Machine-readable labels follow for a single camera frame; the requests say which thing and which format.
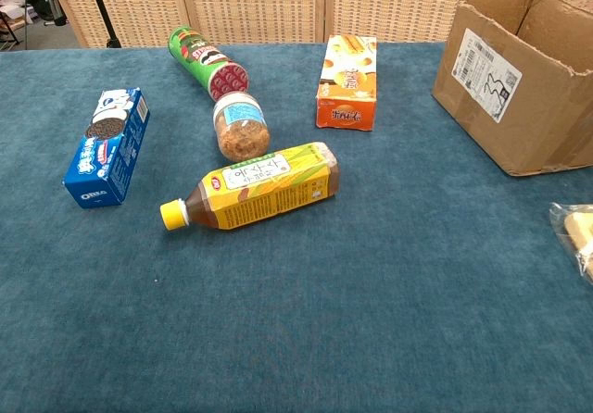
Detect yellow snack bag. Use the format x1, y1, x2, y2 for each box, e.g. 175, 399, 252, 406
159, 141, 341, 232

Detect clear snack packet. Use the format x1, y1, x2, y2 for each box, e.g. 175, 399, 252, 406
549, 201, 593, 286

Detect orange biscuit box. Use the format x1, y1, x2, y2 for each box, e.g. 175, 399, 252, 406
315, 33, 379, 133

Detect blue Oreo cookie box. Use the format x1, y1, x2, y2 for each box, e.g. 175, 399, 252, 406
63, 87, 151, 210

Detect cardboard box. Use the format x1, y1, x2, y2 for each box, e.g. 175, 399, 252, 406
431, 0, 593, 178

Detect clear jar blue label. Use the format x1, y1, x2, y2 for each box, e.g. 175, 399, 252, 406
211, 91, 271, 163

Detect blue table cloth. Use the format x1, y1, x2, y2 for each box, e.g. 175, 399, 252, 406
0, 41, 593, 413

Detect green Pringles can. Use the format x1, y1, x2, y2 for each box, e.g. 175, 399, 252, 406
167, 24, 250, 103

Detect woven folding screen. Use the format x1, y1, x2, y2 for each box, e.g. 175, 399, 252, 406
43, 0, 593, 50

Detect black tripod stand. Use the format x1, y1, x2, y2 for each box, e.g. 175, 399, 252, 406
82, 0, 123, 50

